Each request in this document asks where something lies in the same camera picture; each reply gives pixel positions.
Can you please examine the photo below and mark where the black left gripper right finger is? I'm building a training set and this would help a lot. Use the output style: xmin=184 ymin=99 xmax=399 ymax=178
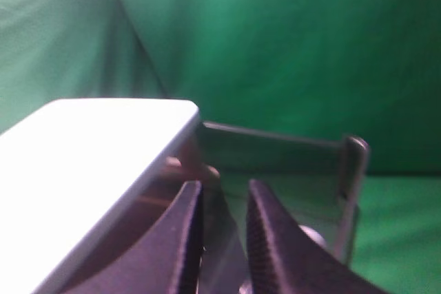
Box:
xmin=246 ymin=180 xmax=383 ymax=293

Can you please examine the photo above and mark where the green cloth backdrop and cover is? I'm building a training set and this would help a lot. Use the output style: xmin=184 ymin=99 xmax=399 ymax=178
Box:
xmin=1 ymin=0 xmax=440 ymax=293

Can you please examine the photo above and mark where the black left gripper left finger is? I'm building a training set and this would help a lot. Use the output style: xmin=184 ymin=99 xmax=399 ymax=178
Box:
xmin=67 ymin=181 xmax=203 ymax=293

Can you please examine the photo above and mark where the dark translucent drawer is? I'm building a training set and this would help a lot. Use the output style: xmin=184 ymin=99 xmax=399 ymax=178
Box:
xmin=137 ymin=120 xmax=371 ymax=294

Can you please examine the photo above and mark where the white plastic drawer cabinet frame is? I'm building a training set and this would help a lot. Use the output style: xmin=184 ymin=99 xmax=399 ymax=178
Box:
xmin=1 ymin=98 xmax=200 ymax=293

